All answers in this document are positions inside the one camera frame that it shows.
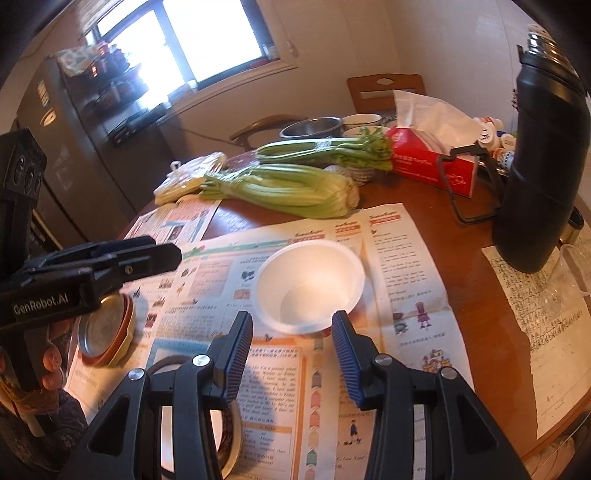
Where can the clear plastic bag of food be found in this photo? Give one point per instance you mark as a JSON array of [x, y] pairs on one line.
[[184, 180]]

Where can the window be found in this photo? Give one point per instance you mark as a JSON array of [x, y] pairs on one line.
[[207, 37]]

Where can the grey refrigerator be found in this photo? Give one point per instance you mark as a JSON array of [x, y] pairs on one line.
[[69, 161]]

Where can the clear glass cup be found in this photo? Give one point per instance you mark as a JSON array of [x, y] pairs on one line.
[[565, 277]]

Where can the person's left hand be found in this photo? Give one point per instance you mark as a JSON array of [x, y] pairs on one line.
[[53, 364]]

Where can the group of jars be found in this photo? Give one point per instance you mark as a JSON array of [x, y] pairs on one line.
[[111, 87]]

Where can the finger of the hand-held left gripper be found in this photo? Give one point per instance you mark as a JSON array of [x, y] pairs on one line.
[[69, 258], [147, 261]]

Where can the wooden chair with cutout back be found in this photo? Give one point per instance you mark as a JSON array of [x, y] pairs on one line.
[[411, 87]]

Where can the tall black thermos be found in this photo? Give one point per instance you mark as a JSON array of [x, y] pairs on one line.
[[531, 175]]

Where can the yellow plastic plate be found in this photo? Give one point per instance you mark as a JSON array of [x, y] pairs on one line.
[[132, 327]]

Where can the dark wooden armchair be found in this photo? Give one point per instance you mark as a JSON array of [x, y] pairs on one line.
[[258, 127]]

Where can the steel mixing bowl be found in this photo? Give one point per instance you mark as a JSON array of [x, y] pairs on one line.
[[309, 127]]

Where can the white wall socket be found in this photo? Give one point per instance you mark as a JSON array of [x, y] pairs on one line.
[[291, 48]]

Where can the white ceramic bowl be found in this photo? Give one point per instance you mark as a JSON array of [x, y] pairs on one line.
[[362, 122]]

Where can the newspaper sheet with pink print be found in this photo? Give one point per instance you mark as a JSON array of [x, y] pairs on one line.
[[175, 221]]

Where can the white woven basket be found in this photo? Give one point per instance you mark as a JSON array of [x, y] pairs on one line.
[[362, 174]]

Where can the handwritten paper sheet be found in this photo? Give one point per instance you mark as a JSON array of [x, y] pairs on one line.
[[554, 346]]

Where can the green celery bunch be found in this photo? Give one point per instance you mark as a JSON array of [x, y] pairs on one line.
[[277, 189], [314, 150]]

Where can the red paper bowl white inside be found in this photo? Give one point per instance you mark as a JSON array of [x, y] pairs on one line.
[[309, 286]]

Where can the red tissue box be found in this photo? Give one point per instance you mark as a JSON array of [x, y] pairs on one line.
[[425, 166]]

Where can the small metal mug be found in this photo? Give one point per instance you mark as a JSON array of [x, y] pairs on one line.
[[572, 226]]

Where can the pack of small white bottles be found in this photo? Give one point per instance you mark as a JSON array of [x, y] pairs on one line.
[[491, 127]]

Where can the orange plastic plate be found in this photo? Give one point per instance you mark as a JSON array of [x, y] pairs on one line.
[[105, 362]]

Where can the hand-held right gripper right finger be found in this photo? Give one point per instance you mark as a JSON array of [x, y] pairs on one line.
[[346, 360]]

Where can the large colourful newspaper sheet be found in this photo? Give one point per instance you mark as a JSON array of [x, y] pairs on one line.
[[415, 277]]

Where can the round metal plate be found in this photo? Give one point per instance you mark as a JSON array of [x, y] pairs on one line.
[[99, 330]]

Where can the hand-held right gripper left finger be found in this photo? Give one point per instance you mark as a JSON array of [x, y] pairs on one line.
[[235, 360]]

